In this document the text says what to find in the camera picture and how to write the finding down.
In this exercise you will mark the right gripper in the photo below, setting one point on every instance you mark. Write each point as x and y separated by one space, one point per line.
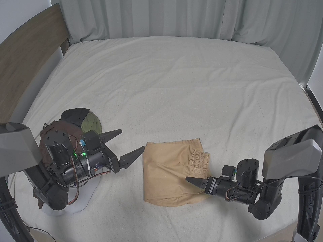
219 186

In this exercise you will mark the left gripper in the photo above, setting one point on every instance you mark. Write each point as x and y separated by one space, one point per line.
96 164

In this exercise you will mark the tan shorts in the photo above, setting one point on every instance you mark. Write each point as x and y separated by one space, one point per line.
166 165

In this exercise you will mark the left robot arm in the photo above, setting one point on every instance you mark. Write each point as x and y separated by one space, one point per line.
20 147

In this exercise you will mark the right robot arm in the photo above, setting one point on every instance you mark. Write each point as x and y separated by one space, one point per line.
290 155

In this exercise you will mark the bed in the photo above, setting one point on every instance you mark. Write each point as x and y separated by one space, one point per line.
189 84

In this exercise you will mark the green garment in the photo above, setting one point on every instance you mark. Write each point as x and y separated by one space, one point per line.
92 122

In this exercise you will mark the black garment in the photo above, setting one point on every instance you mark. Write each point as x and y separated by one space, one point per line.
74 116

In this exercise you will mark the white garment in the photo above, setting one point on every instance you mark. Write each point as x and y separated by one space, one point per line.
83 195

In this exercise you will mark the brown garment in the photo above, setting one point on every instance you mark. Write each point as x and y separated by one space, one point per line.
54 125

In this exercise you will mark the pale grey-green curtain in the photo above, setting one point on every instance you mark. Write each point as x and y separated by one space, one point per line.
277 14
141 9

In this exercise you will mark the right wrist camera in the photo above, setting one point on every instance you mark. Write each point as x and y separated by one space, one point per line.
228 171

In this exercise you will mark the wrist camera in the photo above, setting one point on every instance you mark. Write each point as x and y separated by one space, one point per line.
92 140
228 171

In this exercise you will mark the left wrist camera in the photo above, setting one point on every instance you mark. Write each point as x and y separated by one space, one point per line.
92 140

